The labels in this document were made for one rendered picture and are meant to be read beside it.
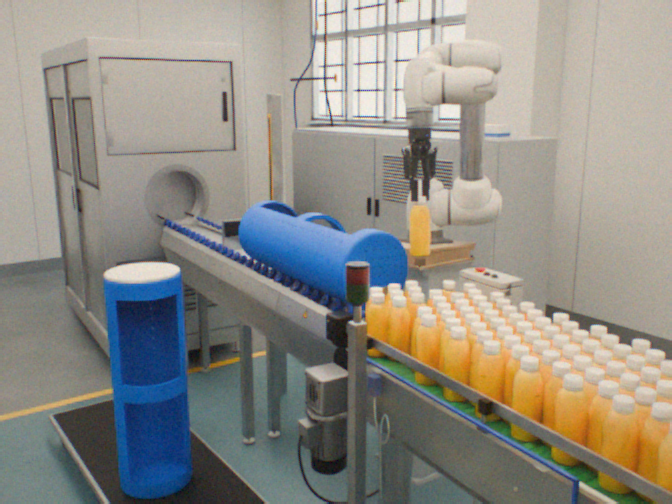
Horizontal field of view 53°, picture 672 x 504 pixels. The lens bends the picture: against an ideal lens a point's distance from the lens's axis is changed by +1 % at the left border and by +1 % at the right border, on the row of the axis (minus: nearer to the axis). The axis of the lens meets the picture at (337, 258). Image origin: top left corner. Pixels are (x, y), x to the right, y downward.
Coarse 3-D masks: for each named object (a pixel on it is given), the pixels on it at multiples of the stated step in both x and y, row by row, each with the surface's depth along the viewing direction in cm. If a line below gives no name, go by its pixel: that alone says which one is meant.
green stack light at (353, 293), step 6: (348, 288) 173; (354, 288) 172; (360, 288) 172; (366, 288) 173; (348, 294) 174; (354, 294) 173; (360, 294) 173; (366, 294) 173; (348, 300) 174; (354, 300) 173; (360, 300) 173; (366, 300) 174
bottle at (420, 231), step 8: (416, 208) 218; (424, 208) 218; (416, 216) 217; (424, 216) 217; (416, 224) 218; (424, 224) 218; (416, 232) 218; (424, 232) 218; (416, 240) 219; (424, 240) 219; (416, 248) 219; (424, 248) 219
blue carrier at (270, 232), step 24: (264, 216) 282; (288, 216) 269; (312, 216) 261; (240, 240) 296; (264, 240) 274; (288, 240) 258; (312, 240) 244; (336, 240) 233; (360, 240) 226; (384, 240) 231; (288, 264) 259; (312, 264) 241; (336, 264) 227; (384, 264) 233; (336, 288) 230
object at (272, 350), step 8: (272, 344) 330; (272, 352) 331; (272, 360) 332; (272, 368) 332; (272, 376) 333; (272, 384) 334; (272, 392) 335; (272, 400) 336; (272, 408) 337; (272, 416) 338; (272, 424) 339; (272, 432) 344
